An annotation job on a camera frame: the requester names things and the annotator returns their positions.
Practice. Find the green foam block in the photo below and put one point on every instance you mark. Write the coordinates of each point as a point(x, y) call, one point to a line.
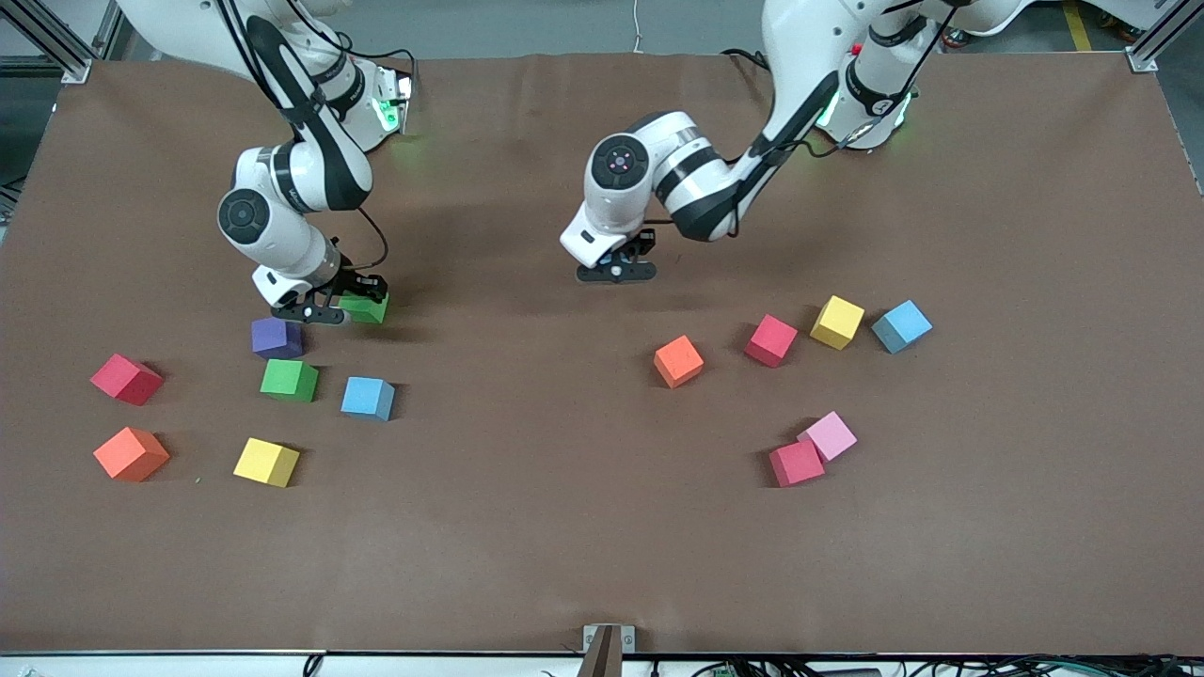
point(288, 380)
point(365, 308)

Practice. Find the blue foam block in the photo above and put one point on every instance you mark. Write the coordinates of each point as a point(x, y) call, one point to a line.
point(901, 326)
point(367, 398)

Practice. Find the orange foam block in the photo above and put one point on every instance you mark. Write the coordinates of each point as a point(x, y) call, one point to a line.
point(678, 362)
point(130, 453)

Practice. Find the yellow foam block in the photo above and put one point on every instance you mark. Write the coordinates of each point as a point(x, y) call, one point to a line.
point(836, 322)
point(266, 463)

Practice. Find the red foam block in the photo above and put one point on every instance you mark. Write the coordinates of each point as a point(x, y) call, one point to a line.
point(125, 380)
point(796, 464)
point(770, 340)

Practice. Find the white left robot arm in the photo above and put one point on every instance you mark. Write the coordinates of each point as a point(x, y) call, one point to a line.
point(611, 202)

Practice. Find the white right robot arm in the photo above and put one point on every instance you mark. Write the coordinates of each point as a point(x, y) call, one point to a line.
point(273, 235)

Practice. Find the purple foam block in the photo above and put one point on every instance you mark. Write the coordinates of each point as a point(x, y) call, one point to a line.
point(277, 338)

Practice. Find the brown table cover sheet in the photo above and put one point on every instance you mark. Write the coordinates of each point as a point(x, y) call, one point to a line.
point(602, 527)

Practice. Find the pink foam block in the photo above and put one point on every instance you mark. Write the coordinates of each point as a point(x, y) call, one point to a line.
point(830, 435)

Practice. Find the metal bracket with post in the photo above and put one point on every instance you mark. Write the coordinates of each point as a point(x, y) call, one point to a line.
point(607, 653)

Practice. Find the aluminium frame post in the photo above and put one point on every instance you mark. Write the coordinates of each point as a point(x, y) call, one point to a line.
point(1143, 59)
point(42, 23)

